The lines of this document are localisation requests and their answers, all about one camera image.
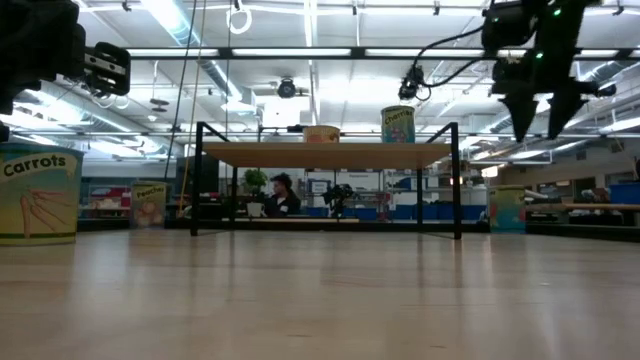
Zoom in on green plant white pot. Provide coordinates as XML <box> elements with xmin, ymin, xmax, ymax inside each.
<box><xmin>242</xmin><ymin>168</ymin><xmax>269</xmax><ymax>219</ymax></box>

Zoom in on person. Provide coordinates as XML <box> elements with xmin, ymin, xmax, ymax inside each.
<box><xmin>263</xmin><ymin>172</ymin><xmax>303</xmax><ymax>219</ymax></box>

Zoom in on tall carrots label can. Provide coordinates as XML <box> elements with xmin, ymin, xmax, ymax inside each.
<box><xmin>0</xmin><ymin>142</ymin><xmax>85</xmax><ymax>247</ymax></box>

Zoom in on black overhead camera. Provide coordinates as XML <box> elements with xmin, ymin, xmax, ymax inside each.
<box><xmin>276</xmin><ymin>77</ymin><xmax>299</xmax><ymax>100</ymax></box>

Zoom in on black cabinet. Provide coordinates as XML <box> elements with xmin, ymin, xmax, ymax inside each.
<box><xmin>174</xmin><ymin>154</ymin><xmax>221</xmax><ymax>221</ymax></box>

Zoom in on black aluminium rig frame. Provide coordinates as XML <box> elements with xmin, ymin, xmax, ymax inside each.
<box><xmin>0</xmin><ymin>44</ymin><xmax>640</xmax><ymax>245</ymax></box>

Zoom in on black hanging cable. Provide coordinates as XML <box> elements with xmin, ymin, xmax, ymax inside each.
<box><xmin>163</xmin><ymin>0</ymin><xmax>200</xmax><ymax>182</ymax></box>

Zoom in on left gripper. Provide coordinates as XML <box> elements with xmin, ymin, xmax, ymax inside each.
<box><xmin>0</xmin><ymin>0</ymin><xmax>132</xmax><ymax>116</ymax></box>

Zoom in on wooden workbench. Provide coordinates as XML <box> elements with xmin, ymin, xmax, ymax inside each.
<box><xmin>524</xmin><ymin>201</ymin><xmax>640</xmax><ymax>226</ymax></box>

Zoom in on blue storage bin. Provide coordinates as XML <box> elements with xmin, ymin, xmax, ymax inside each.
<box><xmin>422</xmin><ymin>202</ymin><xmax>489</xmax><ymax>222</ymax></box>
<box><xmin>608</xmin><ymin>182</ymin><xmax>640</xmax><ymax>205</ymax></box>

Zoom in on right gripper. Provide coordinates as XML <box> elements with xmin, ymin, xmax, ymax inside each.
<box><xmin>492</xmin><ymin>0</ymin><xmax>617</xmax><ymax>143</ymax></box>

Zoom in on tall cherries label can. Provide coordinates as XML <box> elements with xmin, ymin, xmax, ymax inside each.
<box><xmin>380</xmin><ymin>105</ymin><xmax>417</xmax><ymax>145</ymax></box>
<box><xmin>488</xmin><ymin>184</ymin><xmax>527</xmax><ymax>235</ymax></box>

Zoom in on dark leafy plant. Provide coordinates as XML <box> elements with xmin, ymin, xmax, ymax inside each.
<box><xmin>322</xmin><ymin>183</ymin><xmax>355</xmax><ymax>219</ymax></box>

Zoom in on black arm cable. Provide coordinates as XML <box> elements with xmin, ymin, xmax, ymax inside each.
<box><xmin>398</xmin><ymin>22</ymin><xmax>501</xmax><ymax>101</ymax></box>

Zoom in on wooden shelf black metal frame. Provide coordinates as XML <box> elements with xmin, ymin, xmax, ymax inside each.
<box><xmin>189</xmin><ymin>121</ymin><xmax>464</xmax><ymax>241</ymax></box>

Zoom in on short tin can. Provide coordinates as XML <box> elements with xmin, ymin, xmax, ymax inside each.
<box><xmin>302</xmin><ymin>124</ymin><xmax>342</xmax><ymax>144</ymax></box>

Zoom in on tall peaches label can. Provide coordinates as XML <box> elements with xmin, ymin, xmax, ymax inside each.
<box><xmin>130</xmin><ymin>180</ymin><xmax>168</xmax><ymax>230</ymax></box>

